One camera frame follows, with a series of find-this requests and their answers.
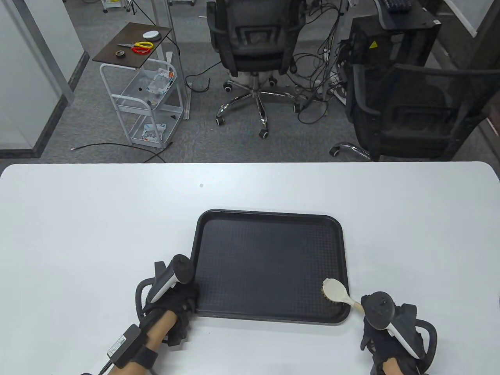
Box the person's left hand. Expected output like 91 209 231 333
141 279 200 346

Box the person's right hand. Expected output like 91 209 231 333
359 312 425 375

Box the black and white controller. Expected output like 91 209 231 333
360 291 438 371
134 253 193 319

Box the wooden handle pot brush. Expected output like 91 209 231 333
321 278 366 314

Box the black plastic tray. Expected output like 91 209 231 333
189 209 351 327

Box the person's left forearm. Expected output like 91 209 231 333
107 311 177 375

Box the clear plastic packet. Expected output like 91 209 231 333
141 123 166 142
145 68 175 94

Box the white metal desk leg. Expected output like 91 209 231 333
150 0 192 120

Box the black mesh office chair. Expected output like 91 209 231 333
329 62 500 161

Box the white cart with brown top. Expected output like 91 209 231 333
93 22 184 150

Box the black padded office chair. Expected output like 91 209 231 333
205 0 307 139

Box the black computer tower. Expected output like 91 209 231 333
346 4 443 73

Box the black keyboard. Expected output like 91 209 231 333
380 0 413 12

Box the thin black floor cable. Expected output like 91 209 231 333
70 143 166 163

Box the tangle of black cables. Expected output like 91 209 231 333
289 0 352 125

